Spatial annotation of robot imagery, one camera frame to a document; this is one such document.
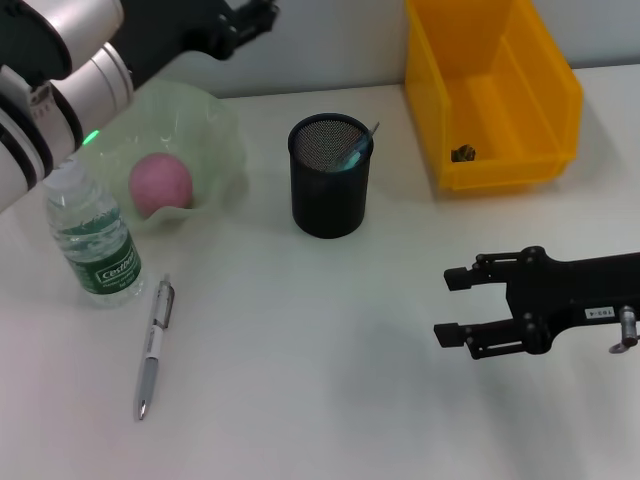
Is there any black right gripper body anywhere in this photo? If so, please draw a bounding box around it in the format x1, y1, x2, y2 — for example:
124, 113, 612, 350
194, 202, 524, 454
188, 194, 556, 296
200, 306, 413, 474
504, 245, 640, 356

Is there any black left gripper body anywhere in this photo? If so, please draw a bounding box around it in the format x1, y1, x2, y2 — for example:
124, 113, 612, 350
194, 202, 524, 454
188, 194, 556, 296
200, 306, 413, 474
118, 0, 237, 87

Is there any clear plastic ruler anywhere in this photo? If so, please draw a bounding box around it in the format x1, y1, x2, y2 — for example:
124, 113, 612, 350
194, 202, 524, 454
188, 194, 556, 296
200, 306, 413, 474
333, 121, 382, 174

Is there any pink peach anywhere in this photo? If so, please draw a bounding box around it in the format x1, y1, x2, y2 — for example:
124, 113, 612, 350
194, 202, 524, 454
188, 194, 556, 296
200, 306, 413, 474
129, 153, 194, 217

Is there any clear water bottle green label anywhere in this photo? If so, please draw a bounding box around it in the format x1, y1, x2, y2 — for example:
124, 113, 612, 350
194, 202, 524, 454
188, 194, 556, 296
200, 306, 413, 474
42, 157, 146, 309

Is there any silver ballpoint pen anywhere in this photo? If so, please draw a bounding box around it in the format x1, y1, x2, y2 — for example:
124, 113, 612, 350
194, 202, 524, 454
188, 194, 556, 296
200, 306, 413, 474
133, 272, 176, 422

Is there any pale green wavy fruit bowl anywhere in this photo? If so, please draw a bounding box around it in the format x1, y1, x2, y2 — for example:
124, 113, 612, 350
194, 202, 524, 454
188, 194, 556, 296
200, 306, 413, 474
74, 77, 250, 236

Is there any black mesh pen cup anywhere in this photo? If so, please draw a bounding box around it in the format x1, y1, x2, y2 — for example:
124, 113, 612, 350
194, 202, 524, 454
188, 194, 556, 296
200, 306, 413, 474
287, 113, 375, 240

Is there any yellow plastic storage bin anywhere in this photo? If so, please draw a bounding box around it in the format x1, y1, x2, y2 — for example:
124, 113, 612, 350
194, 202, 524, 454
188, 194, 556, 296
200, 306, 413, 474
404, 0, 584, 194

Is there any grey right gripper cable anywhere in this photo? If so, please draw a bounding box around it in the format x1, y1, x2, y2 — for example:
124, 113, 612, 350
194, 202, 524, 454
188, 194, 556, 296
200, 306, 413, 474
608, 305, 640, 355

